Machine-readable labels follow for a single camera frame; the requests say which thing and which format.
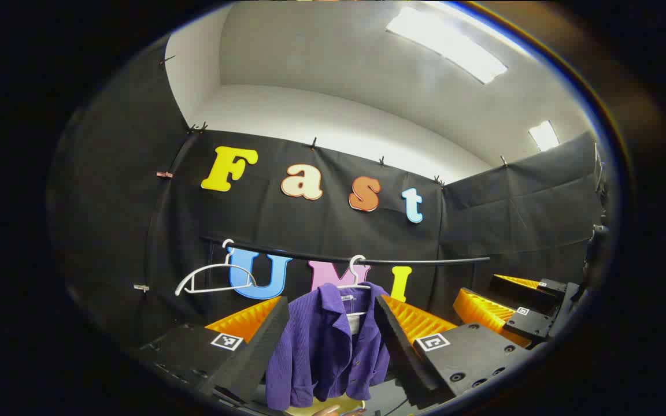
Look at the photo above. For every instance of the black backdrop cloth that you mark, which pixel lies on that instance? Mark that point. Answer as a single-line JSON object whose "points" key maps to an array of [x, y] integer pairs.
{"points": [[310, 225]]}

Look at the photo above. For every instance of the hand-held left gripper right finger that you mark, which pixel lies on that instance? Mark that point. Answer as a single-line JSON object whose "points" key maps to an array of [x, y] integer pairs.
{"points": [[405, 352]]}

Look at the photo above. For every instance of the purple jacket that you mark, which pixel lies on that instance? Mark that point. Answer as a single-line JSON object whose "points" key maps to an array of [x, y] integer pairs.
{"points": [[315, 346]]}

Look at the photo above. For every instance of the white cloth clip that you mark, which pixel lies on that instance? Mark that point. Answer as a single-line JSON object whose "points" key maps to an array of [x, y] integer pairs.
{"points": [[141, 287]]}

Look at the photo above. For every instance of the white clothes hanger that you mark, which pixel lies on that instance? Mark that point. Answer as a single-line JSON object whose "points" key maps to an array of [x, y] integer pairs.
{"points": [[215, 267], [356, 284]]}

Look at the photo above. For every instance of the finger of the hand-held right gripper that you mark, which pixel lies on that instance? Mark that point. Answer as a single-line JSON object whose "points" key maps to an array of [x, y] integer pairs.
{"points": [[535, 294], [532, 323]]}

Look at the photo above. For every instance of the pink cloth clip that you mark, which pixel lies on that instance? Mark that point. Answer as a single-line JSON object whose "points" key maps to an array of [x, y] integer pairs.
{"points": [[165, 174]]}

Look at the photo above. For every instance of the yellow laundry hamper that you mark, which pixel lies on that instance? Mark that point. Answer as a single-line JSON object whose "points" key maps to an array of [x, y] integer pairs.
{"points": [[304, 411]]}

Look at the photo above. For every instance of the long ceiling light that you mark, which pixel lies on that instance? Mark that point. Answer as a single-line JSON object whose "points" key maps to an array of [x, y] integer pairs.
{"points": [[448, 43]]}

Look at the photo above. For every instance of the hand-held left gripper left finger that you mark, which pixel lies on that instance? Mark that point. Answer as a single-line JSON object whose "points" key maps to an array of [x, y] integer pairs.
{"points": [[252, 364]]}

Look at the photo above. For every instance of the black clothes rack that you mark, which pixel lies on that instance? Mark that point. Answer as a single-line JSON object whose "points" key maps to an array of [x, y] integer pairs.
{"points": [[310, 257]]}

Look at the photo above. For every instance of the small ceiling light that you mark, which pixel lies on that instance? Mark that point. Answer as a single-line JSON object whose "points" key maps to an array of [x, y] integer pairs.
{"points": [[543, 136]]}

